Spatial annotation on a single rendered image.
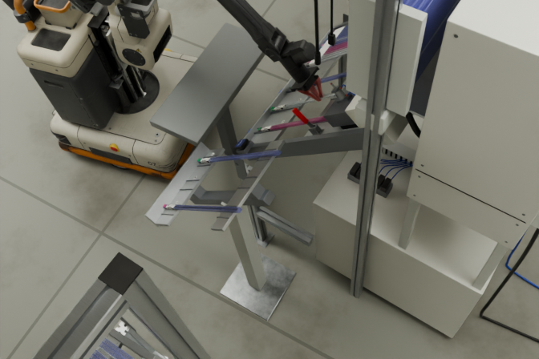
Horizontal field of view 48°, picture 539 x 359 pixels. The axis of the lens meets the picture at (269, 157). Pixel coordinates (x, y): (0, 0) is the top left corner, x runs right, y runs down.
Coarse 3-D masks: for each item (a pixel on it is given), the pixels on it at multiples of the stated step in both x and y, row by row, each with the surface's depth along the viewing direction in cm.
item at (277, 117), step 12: (336, 60) 221; (324, 72) 219; (288, 96) 228; (300, 96) 218; (288, 108) 218; (300, 108) 211; (276, 120) 218; (288, 120) 209; (264, 132) 217; (276, 132) 209
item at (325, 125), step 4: (344, 84) 197; (336, 96) 194; (332, 100) 194; (328, 104) 194; (328, 108) 192; (324, 112) 192; (320, 124) 187; (324, 124) 185; (328, 124) 183; (324, 128) 183; (328, 128) 181; (332, 128) 179; (336, 128) 177; (340, 128) 175; (352, 128) 169; (356, 128) 167; (308, 132) 189; (324, 132) 181; (328, 132) 179
